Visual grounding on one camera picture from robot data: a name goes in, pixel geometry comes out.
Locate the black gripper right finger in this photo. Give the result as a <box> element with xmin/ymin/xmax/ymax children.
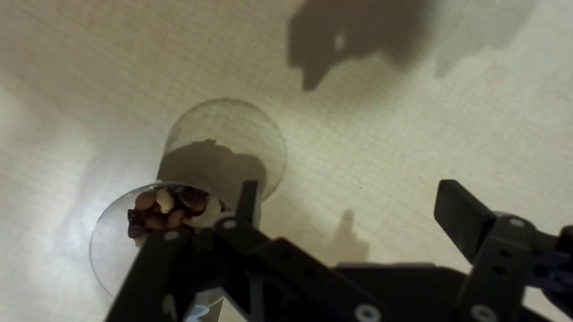
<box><xmin>432</xmin><ymin>180</ymin><xmax>573</xmax><ymax>322</ymax></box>

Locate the mixed nuts pile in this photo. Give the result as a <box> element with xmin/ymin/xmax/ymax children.
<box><xmin>126</xmin><ymin>185</ymin><xmax>226</xmax><ymax>240</ymax></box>

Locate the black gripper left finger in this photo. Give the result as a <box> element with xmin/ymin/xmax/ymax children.
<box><xmin>106</xmin><ymin>180</ymin><xmax>393</xmax><ymax>322</ymax></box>

